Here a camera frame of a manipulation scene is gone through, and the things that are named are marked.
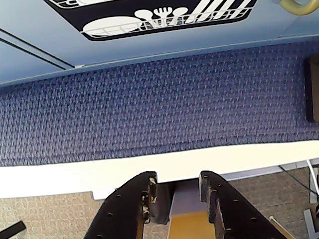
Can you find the black flat bar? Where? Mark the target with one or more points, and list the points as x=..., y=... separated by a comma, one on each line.
x=12, y=229

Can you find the yellow wooden board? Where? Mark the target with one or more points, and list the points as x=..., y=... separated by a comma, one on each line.
x=189, y=226

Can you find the blue dishwasher print cabinet door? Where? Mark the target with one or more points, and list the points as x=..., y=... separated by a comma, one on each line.
x=62, y=25

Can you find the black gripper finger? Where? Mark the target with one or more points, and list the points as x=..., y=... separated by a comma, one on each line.
x=234, y=211
x=122, y=214

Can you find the grey table leg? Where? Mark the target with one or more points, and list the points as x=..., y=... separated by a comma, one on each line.
x=189, y=199

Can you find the dark brown block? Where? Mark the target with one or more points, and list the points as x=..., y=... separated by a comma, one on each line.
x=312, y=87

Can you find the grey metal stand leg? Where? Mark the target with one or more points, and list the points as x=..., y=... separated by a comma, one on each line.
x=310, y=224

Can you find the blue toy kitchen body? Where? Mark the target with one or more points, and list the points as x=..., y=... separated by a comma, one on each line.
x=20, y=64

